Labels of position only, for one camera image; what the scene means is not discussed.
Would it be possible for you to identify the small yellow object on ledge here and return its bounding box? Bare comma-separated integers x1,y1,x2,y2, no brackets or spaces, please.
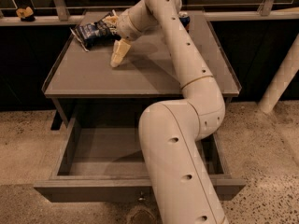
16,7,36,21

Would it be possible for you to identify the small metal drawer knob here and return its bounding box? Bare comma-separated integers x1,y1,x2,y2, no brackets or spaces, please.
138,191,147,203

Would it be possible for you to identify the open grey top drawer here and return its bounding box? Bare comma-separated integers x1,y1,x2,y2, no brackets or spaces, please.
33,115,247,203

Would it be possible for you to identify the grey cabinet with top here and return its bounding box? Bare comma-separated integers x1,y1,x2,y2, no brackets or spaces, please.
42,10,241,123

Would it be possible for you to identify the white diagonal pole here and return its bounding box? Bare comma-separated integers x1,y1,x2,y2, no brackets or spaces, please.
258,35,299,114

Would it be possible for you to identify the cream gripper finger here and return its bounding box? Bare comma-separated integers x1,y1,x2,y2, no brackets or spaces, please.
103,16,118,27
110,38,131,68

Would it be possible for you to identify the blue chip bag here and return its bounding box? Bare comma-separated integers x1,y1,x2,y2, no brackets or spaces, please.
71,10,120,51

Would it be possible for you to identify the blue soda can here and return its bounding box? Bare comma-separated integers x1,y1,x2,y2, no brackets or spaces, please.
178,11,191,31

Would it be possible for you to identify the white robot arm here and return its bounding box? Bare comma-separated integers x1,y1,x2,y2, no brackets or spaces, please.
110,0,229,224

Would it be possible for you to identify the metal window railing ledge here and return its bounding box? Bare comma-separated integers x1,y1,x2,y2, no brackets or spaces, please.
0,0,299,26

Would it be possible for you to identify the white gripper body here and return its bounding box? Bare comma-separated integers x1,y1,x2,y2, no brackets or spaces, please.
117,9,141,41

